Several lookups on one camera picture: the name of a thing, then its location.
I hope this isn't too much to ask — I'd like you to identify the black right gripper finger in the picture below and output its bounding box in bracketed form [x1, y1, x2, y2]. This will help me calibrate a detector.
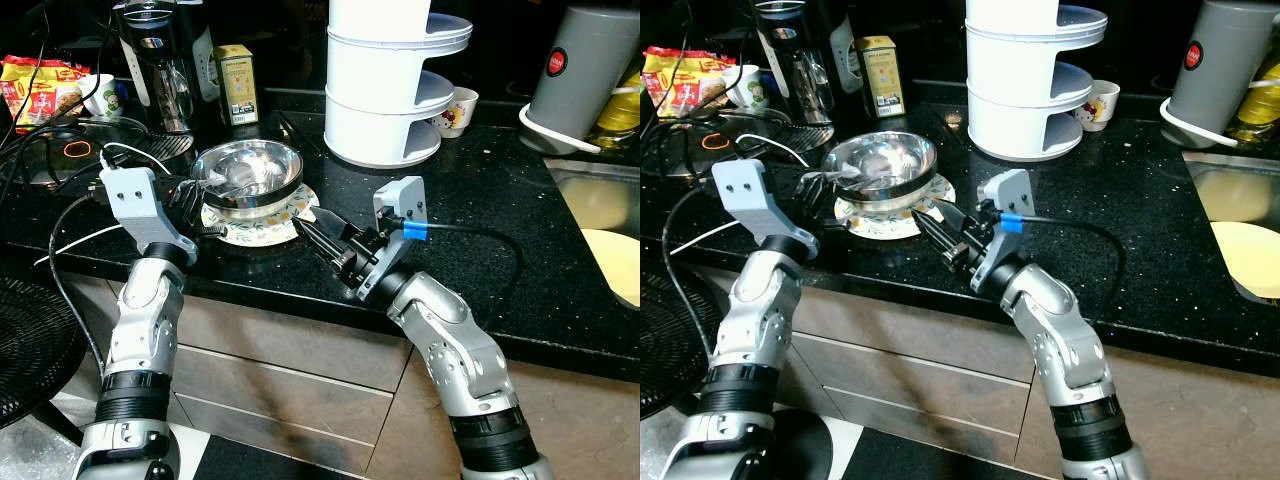
[910, 208, 966, 263]
[294, 215, 351, 273]
[315, 208, 379, 241]
[935, 200, 991, 233]

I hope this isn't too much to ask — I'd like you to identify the stainless steel bowl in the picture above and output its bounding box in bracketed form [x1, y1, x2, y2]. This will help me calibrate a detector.
[820, 131, 940, 214]
[190, 139, 305, 222]

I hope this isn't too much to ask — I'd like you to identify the white tiered storage rack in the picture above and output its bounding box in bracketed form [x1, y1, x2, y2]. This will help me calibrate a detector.
[965, 0, 1110, 164]
[325, 0, 475, 170]

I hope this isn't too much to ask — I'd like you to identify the yellow cardboard box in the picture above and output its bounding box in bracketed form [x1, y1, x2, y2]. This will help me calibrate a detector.
[855, 36, 907, 120]
[213, 44, 262, 127]

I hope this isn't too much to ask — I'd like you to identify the beige base cabinet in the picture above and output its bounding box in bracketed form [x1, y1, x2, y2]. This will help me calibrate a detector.
[60, 262, 641, 480]
[690, 260, 1280, 480]

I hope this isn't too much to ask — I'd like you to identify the black glass electric kettle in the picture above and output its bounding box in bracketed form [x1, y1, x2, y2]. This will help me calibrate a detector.
[755, 0, 852, 127]
[112, 0, 216, 137]

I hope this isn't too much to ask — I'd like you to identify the white green print mug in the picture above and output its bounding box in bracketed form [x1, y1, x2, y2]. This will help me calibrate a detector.
[722, 65, 772, 112]
[78, 73, 130, 120]

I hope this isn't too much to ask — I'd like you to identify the black induction cooktop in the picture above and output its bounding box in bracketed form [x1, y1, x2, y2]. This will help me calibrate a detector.
[0, 122, 197, 193]
[640, 114, 837, 183]

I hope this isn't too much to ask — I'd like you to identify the white cartoon mug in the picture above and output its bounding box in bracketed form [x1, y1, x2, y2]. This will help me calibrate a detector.
[432, 87, 480, 139]
[1070, 80, 1122, 134]

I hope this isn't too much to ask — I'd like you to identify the yellow red noodle packet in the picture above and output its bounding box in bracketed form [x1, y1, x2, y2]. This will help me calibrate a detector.
[642, 47, 737, 120]
[0, 55, 92, 137]

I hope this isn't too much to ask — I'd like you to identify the black mesh fan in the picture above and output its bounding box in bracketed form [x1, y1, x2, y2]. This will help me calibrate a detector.
[640, 269, 714, 422]
[0, 274, 90, 432]

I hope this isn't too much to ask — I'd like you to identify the plain yellow plate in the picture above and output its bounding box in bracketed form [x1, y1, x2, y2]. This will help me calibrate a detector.
[580, 228, 641, 309]
[1210, 222, 1280, 302]

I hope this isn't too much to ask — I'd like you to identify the stainless steel sink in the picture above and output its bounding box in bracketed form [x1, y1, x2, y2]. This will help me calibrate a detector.
[1183, 150, 1280, 307]
[543, 155, 641, 306]

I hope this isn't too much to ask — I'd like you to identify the grey water filter canister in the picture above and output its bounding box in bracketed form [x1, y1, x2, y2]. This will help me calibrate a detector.
[1164, 0, 1280, 150]
[521, 4, 641, 157]

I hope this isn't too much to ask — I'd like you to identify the light grey left wrist camera mount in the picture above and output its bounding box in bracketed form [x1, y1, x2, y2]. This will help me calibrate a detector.
[712, 160, 817, 260]
[100, 167, 199, 264]

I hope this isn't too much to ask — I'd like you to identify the thin white cable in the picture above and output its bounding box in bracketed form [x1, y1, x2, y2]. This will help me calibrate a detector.
[688, 133, 813, 258]
[33, 140, 177, 269]

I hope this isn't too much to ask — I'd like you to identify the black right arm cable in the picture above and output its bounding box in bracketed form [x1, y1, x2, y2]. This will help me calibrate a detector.
[1012, 212, 1128, 311]
[400, 219, 527, 313]

